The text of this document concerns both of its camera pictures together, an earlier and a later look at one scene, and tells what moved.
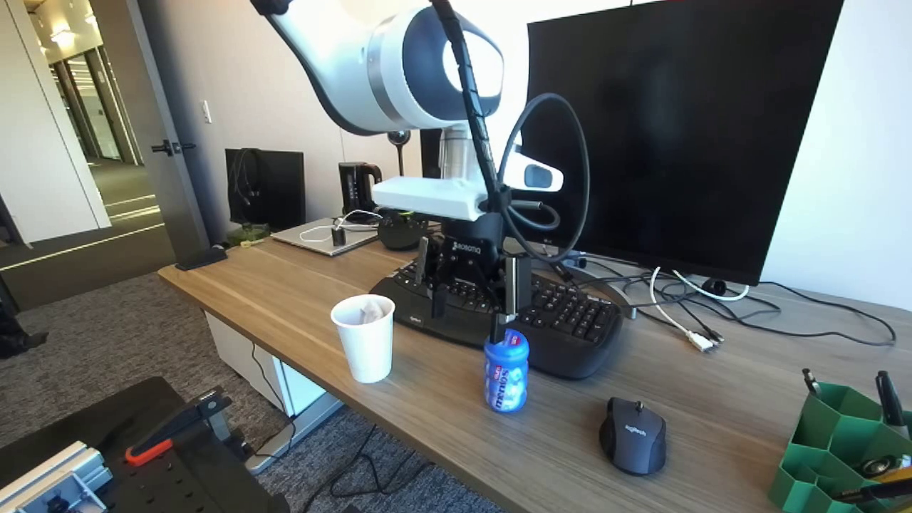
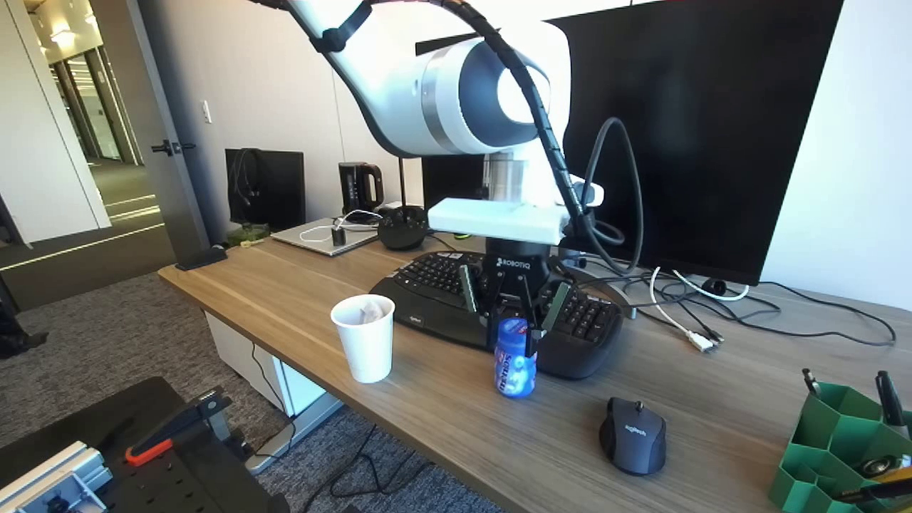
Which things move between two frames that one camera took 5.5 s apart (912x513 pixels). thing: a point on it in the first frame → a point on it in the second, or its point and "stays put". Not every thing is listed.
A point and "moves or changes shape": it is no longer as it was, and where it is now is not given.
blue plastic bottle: [506, 371] moves or changes shape
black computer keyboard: [567, 323] stays put
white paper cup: [366, 323] stays put
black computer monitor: [676, 126] stays put
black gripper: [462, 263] → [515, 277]
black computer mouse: [633, 437] stays put
